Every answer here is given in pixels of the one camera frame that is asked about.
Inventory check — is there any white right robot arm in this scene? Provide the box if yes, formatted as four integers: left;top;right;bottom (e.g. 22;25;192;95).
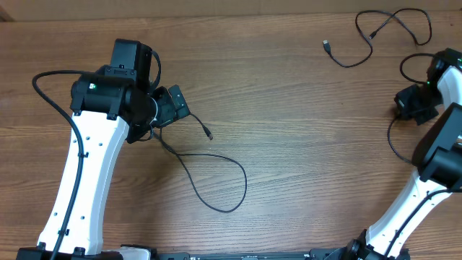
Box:
327;48;461;259

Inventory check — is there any black thin cable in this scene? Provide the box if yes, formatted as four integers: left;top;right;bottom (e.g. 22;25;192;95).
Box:
322;7;433;69

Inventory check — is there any black cable with usb plug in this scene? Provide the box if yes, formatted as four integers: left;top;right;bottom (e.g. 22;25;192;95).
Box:
387;115;414;165

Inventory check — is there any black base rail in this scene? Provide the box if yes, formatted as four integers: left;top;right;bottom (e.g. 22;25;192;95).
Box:
100;238;411;260

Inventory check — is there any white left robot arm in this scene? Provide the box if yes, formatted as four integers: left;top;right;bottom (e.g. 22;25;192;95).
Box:
17;39;191;260

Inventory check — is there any black cable bundle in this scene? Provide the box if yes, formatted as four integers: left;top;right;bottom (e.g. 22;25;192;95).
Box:
151;113;248;214

